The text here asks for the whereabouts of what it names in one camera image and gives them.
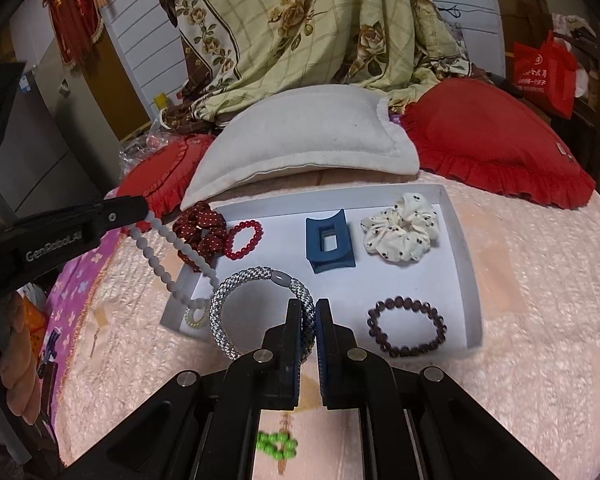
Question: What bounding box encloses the person's left hand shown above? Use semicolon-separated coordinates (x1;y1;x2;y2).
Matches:
0;292;46;417

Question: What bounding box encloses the blue hair claw clip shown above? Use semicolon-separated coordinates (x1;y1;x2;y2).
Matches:
305;209;356;275

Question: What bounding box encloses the floral checked blanket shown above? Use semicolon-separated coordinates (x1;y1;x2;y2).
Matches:
156;0;473;126

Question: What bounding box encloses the clear plastic bag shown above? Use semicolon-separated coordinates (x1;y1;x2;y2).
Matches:
119;132;166;178

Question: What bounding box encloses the red shopping bag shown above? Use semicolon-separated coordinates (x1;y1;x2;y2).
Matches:
510;30;578;121

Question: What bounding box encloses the red wall hanging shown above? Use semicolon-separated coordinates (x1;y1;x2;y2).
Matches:
44;0;105;66

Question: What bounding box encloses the dark red polka-dot scrunchie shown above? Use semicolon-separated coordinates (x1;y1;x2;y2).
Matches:
172;201;229;273

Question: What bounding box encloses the large red ruffled cushion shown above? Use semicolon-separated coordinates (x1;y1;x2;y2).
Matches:
399;78;597;209

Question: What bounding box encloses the small red ruffled cushion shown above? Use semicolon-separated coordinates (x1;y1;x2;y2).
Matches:
116;134;218;221

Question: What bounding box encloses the silver braided bracelet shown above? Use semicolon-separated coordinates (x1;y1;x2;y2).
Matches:
209;267;317;361

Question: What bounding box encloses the white printed scrunchie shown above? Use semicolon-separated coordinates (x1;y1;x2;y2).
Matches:
360;192;440;265

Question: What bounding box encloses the white bead bracelet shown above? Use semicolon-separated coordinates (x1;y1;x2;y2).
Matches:
127;212;218;318

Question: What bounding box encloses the red bead bracelet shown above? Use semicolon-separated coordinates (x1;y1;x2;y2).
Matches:
225;220;264;261

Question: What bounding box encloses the dark brown bead bracelet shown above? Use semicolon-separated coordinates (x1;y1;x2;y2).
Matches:
366;296;448;358

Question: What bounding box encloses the white pillow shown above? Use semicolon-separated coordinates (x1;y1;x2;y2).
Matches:
180;86;421;211

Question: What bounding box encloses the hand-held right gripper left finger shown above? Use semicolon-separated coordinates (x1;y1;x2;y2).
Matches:
95;299;303;480

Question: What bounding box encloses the pink quilted bed cover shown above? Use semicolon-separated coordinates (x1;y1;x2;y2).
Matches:
52;160;600;480

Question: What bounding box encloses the white cardboard box tray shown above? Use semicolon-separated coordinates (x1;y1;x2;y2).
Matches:
160;183;483;351

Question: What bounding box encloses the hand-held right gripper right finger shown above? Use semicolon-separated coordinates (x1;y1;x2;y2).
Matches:
316;299;561;480

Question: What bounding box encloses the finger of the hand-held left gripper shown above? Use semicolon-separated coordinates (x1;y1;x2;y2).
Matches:
97;195;151;235

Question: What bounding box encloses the dark blue object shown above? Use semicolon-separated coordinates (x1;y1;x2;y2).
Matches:
37;330;61;376

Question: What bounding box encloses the purple flowered bedsheet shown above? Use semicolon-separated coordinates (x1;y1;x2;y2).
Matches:
30;230;123;441

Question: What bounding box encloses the grey cabinet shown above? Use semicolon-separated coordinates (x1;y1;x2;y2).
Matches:
0;60;121;221

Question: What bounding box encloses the green bead bracelet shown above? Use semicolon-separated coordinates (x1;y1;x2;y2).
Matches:
256;432;298;461

